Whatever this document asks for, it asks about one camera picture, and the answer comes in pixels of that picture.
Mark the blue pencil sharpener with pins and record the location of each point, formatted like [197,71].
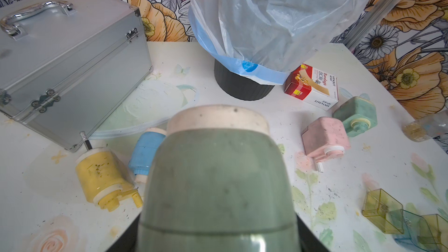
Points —
[144,153]

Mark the blue transparent shavings tray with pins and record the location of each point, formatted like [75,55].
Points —
[416,235]

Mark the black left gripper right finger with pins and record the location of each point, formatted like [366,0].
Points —
[308,241]

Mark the black bin with plastic liner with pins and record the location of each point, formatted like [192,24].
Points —
[257,44]

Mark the red white cardboard box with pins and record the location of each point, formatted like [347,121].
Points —
[313,86]

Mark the mint green pencil sharpener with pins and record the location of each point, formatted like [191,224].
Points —
[358,116]

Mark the yellow transparent shavings tray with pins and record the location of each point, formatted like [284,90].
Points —
[384,211]

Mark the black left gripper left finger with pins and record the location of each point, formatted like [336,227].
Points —
[127,242]

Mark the silver metal case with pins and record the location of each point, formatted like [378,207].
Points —
[66,65]

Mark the pink pencil sharpener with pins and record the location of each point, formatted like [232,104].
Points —
[325,139]

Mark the floral table mat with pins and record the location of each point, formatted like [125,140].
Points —
[383,176]

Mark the yellow pencil sharpener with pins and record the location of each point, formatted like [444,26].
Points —
[104,180]

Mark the dark green pencil sharpener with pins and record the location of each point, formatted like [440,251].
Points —
[218,183]

